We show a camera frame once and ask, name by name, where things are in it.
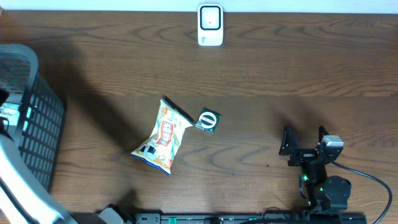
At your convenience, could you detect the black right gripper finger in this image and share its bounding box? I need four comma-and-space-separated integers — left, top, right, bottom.
318, 126, 329, 142
279, 126, 299, 156

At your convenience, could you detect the dark green round-logo packet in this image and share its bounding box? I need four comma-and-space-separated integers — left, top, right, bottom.
195, 108, 221, 134

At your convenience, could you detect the yellow chips bag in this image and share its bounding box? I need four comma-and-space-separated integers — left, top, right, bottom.
131, 98, 193, 176

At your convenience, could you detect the mint green wipes packet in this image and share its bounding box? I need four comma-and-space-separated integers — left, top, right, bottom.
1, 103, 31, 126

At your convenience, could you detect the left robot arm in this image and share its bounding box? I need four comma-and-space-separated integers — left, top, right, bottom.
1, 117, 143, 224

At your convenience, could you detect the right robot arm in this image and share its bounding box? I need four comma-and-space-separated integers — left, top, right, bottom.
279, 126, 351, 218

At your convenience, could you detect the white barcode scanner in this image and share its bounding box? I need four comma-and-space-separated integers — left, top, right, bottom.
197, 4, 224, 47

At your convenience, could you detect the grey plastic shopping basket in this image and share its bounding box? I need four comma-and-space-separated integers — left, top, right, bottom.
0, 43, 66, 192

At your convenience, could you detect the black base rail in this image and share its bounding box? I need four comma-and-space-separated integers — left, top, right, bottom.
134, 211, 367, 224

